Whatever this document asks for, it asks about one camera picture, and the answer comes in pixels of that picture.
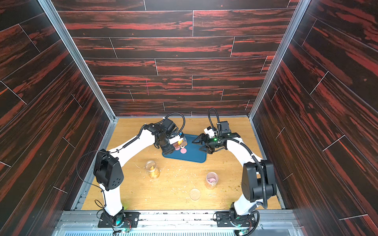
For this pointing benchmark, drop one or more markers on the teal plastic tray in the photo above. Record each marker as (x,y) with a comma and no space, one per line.
(192,154)

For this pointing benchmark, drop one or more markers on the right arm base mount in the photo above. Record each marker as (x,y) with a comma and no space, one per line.
(231,218)

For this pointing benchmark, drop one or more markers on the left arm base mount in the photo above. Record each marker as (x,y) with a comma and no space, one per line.
(122,222)

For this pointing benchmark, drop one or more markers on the aluminium frame post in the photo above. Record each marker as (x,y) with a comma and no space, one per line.
(287,38)
(67,40)

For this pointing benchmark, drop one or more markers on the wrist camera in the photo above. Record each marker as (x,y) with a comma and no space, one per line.
(221,130)
(169,127)

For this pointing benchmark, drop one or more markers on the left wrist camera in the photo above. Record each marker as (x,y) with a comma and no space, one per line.
(169,127)

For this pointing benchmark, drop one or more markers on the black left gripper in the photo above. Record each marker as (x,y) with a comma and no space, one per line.
(169,150)

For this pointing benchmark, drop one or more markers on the clear jar with mixed cookies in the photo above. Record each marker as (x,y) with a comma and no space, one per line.
(179,142)

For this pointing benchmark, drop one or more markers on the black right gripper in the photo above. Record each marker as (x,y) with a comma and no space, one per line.
(206,142)

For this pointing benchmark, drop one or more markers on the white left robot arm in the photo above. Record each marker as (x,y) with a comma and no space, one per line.
(108,166)

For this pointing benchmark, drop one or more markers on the aluminium frame post left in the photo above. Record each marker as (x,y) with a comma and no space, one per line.
(67,40)

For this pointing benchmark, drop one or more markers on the clear jar with yellow cookies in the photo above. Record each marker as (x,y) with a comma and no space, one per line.
(152,169)

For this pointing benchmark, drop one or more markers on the clear jar with pink cookie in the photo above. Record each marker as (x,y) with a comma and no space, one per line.
(211,180)

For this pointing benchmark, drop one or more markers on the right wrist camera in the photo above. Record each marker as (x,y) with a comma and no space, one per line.
(221,130)

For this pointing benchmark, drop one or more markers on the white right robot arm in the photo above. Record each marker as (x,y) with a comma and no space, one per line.
(258,178)

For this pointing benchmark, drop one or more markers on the aluminium frame post right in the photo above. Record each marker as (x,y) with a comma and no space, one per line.
(287,38)

